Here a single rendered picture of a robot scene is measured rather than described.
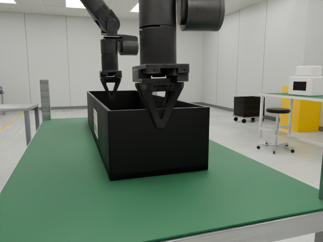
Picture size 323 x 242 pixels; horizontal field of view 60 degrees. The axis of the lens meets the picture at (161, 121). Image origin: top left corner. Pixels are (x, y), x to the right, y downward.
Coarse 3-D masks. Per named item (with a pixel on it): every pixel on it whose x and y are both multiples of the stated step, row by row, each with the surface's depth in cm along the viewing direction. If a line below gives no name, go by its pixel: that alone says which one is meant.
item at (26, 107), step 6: (0, 108) 272; (6, 108) 272; (12, 108) 272; (18, 108) 273; (24, 108) 274; (30, 108) 284; (36, 108) 315; (24, 114) 275; (36, 114) 316; (36, 120) 317; (36, 126) 318; (30, 132) 281; (30, 138) 281
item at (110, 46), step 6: (108, 36) 95; (102, 42) 93; (108, 42) 93; (114, 42) 94; (120, 42) 95; (102, 48) 94; (108, 48) 93; (114, 48) 94; (120, 48) 96; (102, 54) 97
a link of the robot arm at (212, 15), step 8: (192, 0) 41; (200, 0) 41; (208, 0) 41; (216, 0) 41; (192, 8) 41; (200, 8) 41; (208, 8) 41; (216, 8) 41; (224, 8) 42; (192, 16) 41; (200, 16) 41; (208, 16) 42; (216, 16) 42; (184, 24) 43; (192, 24) 42; (200, 24) 42; (208, 24) 43; (216, 24) 43
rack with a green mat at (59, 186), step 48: (48, 96) 104; (48, 144) 68; (0, 192) 40; (48, 192) 40; (96, 192) 40; (144, 192) 40; (192, 192) 40; (240, 192) 40; (288, 192) 40; (0, 240) 28; (48, 240) 28; (96, 240) 28; (144, 240) 28; (192, 240) 29; (240, 240) 31
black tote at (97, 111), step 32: (96, 96) 97; (128, 96) 100; (160, 96) 72; (96, 128) 64; (128, 128) 44; (160, 128) 45; (192, 128) 47; (128, 160) 44; (160, 160) 46; (192, 160) 48
